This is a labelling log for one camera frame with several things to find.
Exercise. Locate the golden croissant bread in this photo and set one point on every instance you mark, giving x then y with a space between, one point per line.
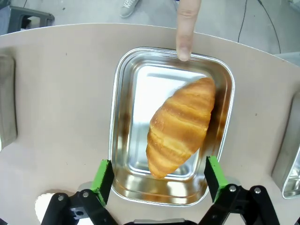
180 126

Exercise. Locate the grey sneaker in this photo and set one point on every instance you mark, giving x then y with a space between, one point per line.
129 8

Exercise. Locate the rectangular steel container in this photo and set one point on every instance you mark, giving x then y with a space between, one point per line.
8 100
289 152
140 93

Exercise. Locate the white scalloped plate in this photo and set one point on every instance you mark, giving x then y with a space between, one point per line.
42 207

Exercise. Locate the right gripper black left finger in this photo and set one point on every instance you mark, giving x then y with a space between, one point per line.
103 180

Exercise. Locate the grey plastic stool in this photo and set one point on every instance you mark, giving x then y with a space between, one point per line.
30 17

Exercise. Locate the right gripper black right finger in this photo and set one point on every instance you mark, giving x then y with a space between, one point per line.
216 178

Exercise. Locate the person's left hand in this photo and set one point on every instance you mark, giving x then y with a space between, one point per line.
186 28

